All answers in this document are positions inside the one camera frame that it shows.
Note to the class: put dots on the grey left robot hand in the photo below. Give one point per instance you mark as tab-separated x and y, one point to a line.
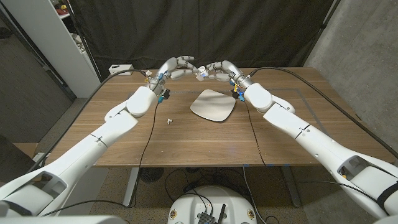
171	66

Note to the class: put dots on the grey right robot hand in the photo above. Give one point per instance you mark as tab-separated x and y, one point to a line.
231	70

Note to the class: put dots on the white AirPods case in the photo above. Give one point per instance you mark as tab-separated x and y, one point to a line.
202	73

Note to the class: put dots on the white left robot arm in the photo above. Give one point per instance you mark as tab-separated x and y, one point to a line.
77	152

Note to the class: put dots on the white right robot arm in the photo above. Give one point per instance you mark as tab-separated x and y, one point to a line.
311	143

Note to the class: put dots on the white square dish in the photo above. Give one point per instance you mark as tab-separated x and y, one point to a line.
214	105

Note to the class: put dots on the black curtain backdrop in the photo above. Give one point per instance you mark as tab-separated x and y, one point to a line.
199	31

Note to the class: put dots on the white power strip box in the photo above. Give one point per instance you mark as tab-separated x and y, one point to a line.
122	68

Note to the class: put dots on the black curtain stand pole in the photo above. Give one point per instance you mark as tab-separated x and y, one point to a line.
323	26
82	34

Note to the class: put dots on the round black floor fan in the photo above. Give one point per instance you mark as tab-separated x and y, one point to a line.
151	174

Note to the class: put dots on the red item on shelf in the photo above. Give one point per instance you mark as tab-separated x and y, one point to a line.
63	12

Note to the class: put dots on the white shelf cabinet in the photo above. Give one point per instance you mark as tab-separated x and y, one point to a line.
53	40

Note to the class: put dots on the grey table leg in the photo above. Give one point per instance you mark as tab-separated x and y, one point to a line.
130	186
292	193

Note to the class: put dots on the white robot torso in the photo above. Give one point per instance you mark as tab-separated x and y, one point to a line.
189	205

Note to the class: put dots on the black module with antenna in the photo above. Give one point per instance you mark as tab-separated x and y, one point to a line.
206	218

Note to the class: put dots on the person's dark trouser leg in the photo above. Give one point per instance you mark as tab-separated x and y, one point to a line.
12	158

